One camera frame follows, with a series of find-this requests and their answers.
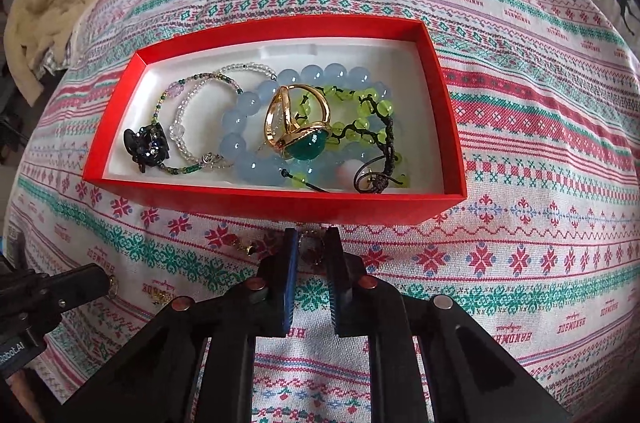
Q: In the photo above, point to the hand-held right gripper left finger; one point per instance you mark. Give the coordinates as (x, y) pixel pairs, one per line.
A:
(290, 288)

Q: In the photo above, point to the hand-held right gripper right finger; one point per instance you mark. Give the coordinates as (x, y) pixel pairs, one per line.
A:
(336, 293)

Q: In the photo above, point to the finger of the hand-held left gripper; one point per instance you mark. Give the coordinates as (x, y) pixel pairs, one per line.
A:
(82, 284)

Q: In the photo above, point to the red cardboard box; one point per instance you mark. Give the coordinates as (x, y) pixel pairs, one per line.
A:
(280, 203)

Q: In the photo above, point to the checked cloth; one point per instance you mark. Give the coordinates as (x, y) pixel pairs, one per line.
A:
(59, 55)

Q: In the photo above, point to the patterned knit-print cloth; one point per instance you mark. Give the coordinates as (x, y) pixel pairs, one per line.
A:
(525, 153)

